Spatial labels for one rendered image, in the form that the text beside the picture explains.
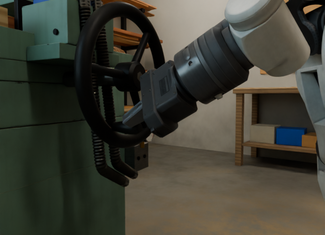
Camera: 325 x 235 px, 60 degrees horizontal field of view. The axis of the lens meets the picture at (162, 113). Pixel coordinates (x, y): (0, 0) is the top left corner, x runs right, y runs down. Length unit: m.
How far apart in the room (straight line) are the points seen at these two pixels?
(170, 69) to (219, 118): 3.59
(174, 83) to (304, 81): 0.58
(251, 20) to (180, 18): 4.11
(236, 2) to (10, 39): 0.42
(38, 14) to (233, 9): 0.41
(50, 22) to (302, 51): 0.45
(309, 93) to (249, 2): 0.60
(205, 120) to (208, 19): 1.42
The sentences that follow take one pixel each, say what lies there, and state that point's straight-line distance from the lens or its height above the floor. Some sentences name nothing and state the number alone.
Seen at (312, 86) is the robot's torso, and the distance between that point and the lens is 0.93.
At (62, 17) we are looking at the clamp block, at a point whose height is 0.92.
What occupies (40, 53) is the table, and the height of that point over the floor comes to 0.85.
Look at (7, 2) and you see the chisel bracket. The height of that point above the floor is 1.00.
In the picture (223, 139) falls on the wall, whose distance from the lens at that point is 4.00.
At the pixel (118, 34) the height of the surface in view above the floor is 1.54.
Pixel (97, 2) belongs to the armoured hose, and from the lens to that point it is 0.64.
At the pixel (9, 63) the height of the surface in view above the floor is 0.83.
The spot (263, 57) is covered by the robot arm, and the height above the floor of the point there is 0.82.
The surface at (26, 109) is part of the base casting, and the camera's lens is 0.63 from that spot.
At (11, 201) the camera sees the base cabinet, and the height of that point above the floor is 0.57.
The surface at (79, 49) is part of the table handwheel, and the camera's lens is 0.48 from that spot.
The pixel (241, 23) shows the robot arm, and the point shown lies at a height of 0.86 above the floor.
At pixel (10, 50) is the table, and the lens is 0.62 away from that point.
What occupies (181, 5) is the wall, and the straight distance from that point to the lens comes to 4.50.
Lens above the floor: 0.77
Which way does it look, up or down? 3 degrees down
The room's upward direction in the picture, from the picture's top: straight up
